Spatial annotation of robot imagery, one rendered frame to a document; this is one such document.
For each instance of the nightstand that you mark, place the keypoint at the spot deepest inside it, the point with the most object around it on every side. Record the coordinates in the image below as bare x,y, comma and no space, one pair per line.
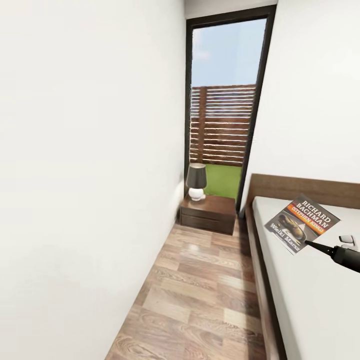
211,213

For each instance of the bed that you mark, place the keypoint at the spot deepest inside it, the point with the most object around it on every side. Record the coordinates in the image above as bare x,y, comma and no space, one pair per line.
309,305

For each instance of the hardback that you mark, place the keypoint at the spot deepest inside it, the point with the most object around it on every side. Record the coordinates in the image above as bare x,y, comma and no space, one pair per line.
303,219

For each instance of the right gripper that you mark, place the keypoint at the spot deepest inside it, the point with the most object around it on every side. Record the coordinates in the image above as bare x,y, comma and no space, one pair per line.
346,257

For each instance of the fixed window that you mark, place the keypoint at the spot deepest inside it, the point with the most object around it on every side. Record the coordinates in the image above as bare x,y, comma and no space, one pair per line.
225,62

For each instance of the table lamp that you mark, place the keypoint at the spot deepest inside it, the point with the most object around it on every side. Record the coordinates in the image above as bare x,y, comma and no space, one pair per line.
196,180

